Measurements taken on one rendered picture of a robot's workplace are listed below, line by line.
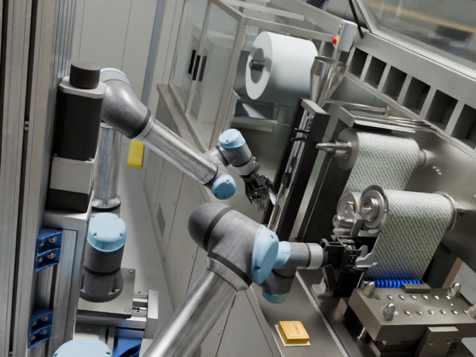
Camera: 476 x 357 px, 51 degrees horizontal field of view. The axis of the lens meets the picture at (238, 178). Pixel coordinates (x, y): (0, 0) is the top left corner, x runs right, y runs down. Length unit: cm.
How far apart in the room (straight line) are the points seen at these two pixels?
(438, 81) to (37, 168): 140
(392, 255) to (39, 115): 111
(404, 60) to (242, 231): 123
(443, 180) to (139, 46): 365
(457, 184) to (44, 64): 133
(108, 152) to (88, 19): 352
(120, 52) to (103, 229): 361
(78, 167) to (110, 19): 388
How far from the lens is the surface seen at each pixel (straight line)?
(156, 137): 136
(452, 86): 188
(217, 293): 107
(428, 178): 189
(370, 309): 152
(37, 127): 100
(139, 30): 493
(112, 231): 149
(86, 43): 501
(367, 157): 169
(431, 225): 165
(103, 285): 156
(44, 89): 97
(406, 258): 167
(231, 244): 108
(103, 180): 155
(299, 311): 162
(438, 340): 163
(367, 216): 155
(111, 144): 149
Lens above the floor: 186
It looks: 24 degrees down
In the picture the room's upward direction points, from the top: 15 degrees clockwise
